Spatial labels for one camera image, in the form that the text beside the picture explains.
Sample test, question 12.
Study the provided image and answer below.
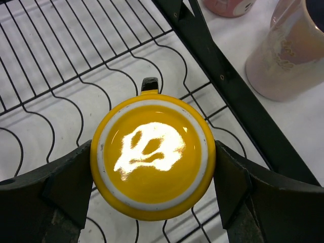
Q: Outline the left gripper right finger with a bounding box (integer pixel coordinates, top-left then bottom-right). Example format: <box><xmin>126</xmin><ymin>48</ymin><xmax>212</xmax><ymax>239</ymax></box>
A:
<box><xmin>214</xmin><ymin>141</ymin><xmax>323</xmax><ymax>242</ymax></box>

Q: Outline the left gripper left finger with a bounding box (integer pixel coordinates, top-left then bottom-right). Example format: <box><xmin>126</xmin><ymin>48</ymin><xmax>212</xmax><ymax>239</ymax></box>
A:
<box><xmin>1</xmin><ymin>141</ymin><xmax>93</xmax><ymax>242</ymax></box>

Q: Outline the yellow mug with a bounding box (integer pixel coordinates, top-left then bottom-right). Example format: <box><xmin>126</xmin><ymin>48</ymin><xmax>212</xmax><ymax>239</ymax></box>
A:
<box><xmin>90</xmin><ymin>77</ymin><xmax>216</xmax><ymax>221</ymax></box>

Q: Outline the iridescent pink mug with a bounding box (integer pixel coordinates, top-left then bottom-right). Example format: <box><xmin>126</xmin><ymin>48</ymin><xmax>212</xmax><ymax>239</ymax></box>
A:
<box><xmin>246</xmin><ymin>1</ymin><xmax>323</xmax><ymax>101</ymax></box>

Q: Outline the pink floral mug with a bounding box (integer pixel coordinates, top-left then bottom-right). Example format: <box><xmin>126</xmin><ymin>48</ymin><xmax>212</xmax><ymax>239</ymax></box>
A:
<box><xmin>203</xmin><ymin>0</ymin><xmax>256</xmax><ymax>18</ymax></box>

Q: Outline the black wire dish rack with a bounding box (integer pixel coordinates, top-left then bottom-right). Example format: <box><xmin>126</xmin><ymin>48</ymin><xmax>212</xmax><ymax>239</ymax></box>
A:
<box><xmin>1</xmin><ymin>1</ymin><xmax>323</xmax><ymax>242</ymax></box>

